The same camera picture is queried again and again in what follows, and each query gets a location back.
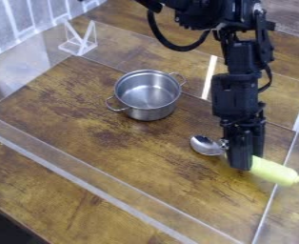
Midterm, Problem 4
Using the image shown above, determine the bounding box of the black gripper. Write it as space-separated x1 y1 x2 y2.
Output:
210 72 265 171

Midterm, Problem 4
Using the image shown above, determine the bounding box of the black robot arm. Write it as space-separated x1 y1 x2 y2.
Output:
134 0 274 171

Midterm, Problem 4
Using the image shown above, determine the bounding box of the small steel pot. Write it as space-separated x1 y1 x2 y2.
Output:
105 70 186 121

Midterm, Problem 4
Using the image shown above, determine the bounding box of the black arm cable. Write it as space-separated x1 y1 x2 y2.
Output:
145 9 211 52

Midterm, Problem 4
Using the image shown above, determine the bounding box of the clear acrylic triangle bracket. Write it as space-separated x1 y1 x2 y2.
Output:
58 21 97 56

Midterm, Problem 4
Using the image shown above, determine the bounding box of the clear acrylic enclosure wall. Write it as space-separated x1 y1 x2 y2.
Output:
0 24 299 244

